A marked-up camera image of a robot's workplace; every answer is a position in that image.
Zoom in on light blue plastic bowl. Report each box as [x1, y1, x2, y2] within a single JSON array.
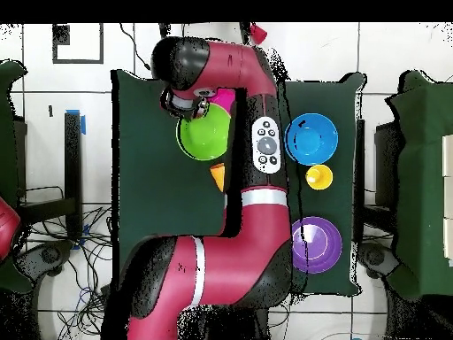
[[283, 112, 340, 166]]

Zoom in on blue tape strip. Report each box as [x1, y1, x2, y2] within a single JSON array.
[[65, 109, 87, 135]]

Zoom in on yellow plastic cup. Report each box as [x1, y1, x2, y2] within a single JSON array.
[[304, 164, 334, 191]]

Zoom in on black square floor frame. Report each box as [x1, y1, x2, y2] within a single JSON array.
[[51, 23, 104, 66]]

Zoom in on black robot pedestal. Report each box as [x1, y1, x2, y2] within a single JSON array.
[[183, 304, 272, 340]]

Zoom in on red robot shell piece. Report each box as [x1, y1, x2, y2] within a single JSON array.
[[0, 196, 22, 261]]

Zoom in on orange plastic cup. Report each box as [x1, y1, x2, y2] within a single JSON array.
[[209, 163, 227, 193]]

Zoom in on tangle of floor cables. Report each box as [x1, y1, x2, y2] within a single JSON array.
[[17, 185, 114, 340]]

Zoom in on black floor cable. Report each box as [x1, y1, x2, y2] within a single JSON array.
[[119, 23, 153, 72]]

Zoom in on purple plastic bowl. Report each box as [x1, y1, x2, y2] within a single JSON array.
[[291, 216, 343, 274]]

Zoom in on pink plastic bowl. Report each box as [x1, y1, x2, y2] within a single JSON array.
[[208, 88, 237, 117]]

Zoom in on green plastic bowl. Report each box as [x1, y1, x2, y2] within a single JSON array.
[[175, 102, 233, 162]]

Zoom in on black table frame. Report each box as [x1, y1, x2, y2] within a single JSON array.
[[13, 111, 84, 240]]

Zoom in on dark green table cloth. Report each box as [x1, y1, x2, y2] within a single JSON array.
[[110, 68, 366, 298]]

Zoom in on red plastic cup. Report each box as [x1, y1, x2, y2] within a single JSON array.
[[250, 23, 269, 46]]

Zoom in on black office chair base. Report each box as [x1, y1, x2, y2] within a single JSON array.
[[15, 239, 73, 282], [357, 242, 400, 279]]

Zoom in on green cloth side table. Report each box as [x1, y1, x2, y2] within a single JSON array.
[[0, 58, 34, 295], [384, 69, 453, 301]]

